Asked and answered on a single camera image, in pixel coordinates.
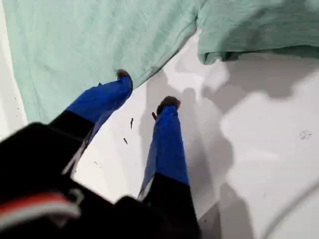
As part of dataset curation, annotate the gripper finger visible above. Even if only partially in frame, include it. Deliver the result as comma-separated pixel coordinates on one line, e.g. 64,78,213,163
49,69,134,156
138,96,202,239

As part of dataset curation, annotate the pale green T-shirt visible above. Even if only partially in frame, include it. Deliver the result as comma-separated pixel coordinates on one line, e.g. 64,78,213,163
2,0,319,125

